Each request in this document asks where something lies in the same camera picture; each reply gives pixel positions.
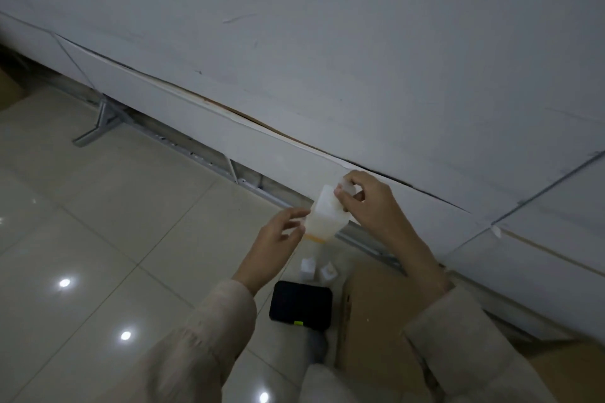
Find person's right hand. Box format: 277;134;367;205
333;169;422;264

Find person's left hand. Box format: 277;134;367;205
233;207;312;298

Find white capped bottle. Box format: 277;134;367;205
304;178;363;246

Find black zip case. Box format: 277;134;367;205
268;280;333;334

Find tall printed cardboard box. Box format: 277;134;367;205
334;265;447;403

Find person's right forearm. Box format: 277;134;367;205
396;241;561;403

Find person's left forearm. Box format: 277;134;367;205
101;275;260;403

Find person's right grey sock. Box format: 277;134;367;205
306;329;330;365

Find person's light trousers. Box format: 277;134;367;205
297;362;431;403

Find metal support bracket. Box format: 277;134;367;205
71;94;134;149

